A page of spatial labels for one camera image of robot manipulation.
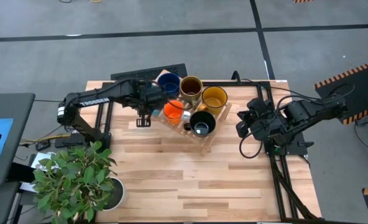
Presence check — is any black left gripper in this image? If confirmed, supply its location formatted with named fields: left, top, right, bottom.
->
left=134, top=83, right=169, bottom=128

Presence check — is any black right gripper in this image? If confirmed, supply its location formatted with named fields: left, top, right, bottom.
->
left=236, top=98, right=284, bottom=141

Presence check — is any orange mug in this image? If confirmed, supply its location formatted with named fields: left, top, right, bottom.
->
left=163, top=99, right=192, bottom=126

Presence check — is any dark blue mug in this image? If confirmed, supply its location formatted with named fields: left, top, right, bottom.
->
left=157, top=72, right=182, bottom=98

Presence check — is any black glossy mug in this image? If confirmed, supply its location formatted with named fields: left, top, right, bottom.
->
left=183, top=110, right=218, bottom=138

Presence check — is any yellow glass mug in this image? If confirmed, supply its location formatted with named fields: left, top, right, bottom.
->
left=198, top=85, right=229, bottom=116

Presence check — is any brown mug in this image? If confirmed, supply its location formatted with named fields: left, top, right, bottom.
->
left=179, top=75, right=204, bottom=103

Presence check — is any wooden slatted rack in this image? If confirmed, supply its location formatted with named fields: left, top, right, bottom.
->
left=152, top=68, right=234, bottom=156

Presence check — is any black floor grille mat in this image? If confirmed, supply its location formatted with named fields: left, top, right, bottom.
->
left=110, top=63, right=189, bottom=82

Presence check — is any white plant pot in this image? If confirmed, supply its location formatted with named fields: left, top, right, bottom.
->
left=102, top=176, right=126, bottom=212

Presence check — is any green leafy plant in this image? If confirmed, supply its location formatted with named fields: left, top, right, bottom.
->
left=31, top=141, right=118, bottom=224

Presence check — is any small black adaptor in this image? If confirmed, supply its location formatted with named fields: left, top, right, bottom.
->
left=35, top=139, right=52, bottom=152

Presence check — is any white paper sheet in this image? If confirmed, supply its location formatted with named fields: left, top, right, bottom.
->
left=19, top=151, right=60, bottom=193

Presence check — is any dark grey desk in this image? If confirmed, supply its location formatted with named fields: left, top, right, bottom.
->
left=0, top=92, right=36, bottom=224

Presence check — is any black box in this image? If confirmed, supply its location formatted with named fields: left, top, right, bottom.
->
left=6, top=161, right=37, bottom=184

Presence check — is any black cable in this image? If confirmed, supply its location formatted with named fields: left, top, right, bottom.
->
left=238, top=130, right=265, bottom=160
left=231, top=70, right=324, bottom=102

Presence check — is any yellow cable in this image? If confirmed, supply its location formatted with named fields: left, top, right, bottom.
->
left=19, top=133, right=71, bottom=146

